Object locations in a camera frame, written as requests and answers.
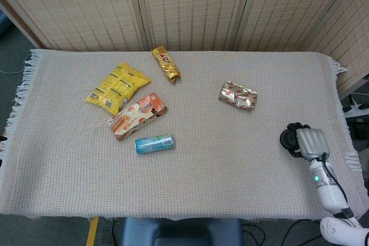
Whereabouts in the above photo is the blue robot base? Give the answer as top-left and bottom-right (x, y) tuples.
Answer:
(120, 217), (243, 246)

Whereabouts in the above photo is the orange biscuit box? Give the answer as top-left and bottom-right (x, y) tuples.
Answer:
(107, 92), (169, 142)

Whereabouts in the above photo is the woven folding screen panel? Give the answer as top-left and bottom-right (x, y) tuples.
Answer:
(235, 0), (361, 52)
(302, 0), (369, 96)
(132, 0), (256, 52)
(0, 0), (145, 52)

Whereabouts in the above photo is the yellow snack bag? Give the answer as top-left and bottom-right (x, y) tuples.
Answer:
(85, 62), (152, 115)

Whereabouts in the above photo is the blue drink can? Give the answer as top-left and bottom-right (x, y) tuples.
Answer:
(134, 133), (176, 155)

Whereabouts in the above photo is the beige woven fringed table cloth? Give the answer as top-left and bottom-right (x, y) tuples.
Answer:
(0, 48), (361, 221)

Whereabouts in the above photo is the silver pack with red lips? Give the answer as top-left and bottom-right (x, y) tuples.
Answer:
(218, 81), (259, 112)

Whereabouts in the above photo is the white black device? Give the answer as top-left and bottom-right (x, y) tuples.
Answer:
(341, 95), (369, 141)

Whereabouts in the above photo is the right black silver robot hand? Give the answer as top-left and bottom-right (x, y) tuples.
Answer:
(285, 123), (330, 162)

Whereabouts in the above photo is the black floor cable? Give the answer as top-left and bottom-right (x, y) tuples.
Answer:
(241, 222), (266, 246)
(280, 219), (323, 246)

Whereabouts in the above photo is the gold wrapped snack bar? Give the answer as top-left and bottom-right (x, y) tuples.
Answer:
(152, 46), (182, 85)

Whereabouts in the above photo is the black round object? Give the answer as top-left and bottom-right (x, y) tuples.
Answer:
(280, 127), (298, 152)

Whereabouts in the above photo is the yellow floor tape strip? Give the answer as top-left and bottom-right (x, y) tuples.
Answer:
(85, 217), (99, 246)

